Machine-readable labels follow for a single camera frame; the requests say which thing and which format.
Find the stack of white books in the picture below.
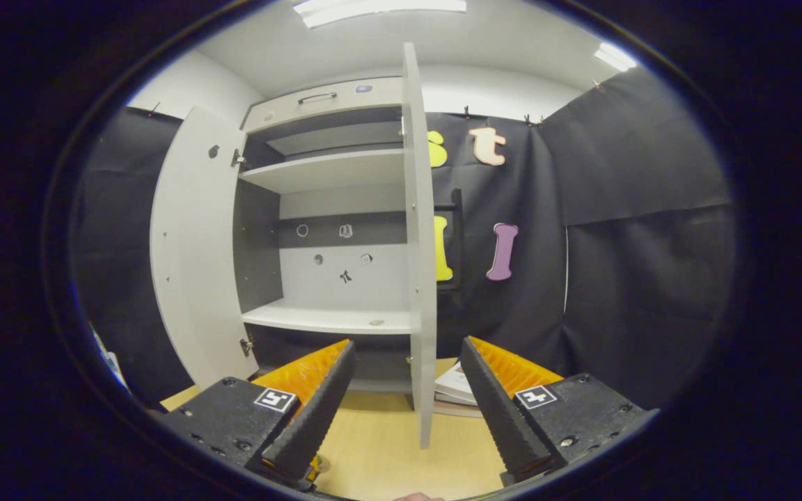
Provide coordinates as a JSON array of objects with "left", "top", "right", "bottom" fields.
[{"left": 433, "top": 360, "right": 483, "bottom": 418}]

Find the white cabinet shelf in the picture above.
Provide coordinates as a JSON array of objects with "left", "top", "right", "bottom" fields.
[
  {"left": 242, "top": 299, "right": 414, "bottom": 335},
  {"left": 239, "top": 148, "right": 405, "bottom": 195}
]

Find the black backdrop cloth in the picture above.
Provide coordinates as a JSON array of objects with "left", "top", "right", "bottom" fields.
[{"left": 70, "top": 66, "right": 736, "bottom": 411}]

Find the grey cabinet door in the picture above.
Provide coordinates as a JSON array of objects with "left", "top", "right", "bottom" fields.
[{"left": 401, "top": 42, "right": 438, "bottom": 450}]

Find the grey white cabinet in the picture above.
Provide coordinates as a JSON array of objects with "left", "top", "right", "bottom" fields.
[{"left": 234, "top": 77, "right": 437, "bottom": 394}]

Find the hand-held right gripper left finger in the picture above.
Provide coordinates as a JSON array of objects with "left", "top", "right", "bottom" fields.
[{"left": 164, "top": 339, "right": 357, "bottom": 488}]

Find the ceiling light panel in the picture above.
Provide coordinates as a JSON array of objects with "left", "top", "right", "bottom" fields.
[{"left": 594, "top": 42, "right": 638, "bottom": 72}]

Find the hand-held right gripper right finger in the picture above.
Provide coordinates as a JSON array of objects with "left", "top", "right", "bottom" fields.
[{"left": 459, "top": 336, "right": 659, "bottom": 486}]

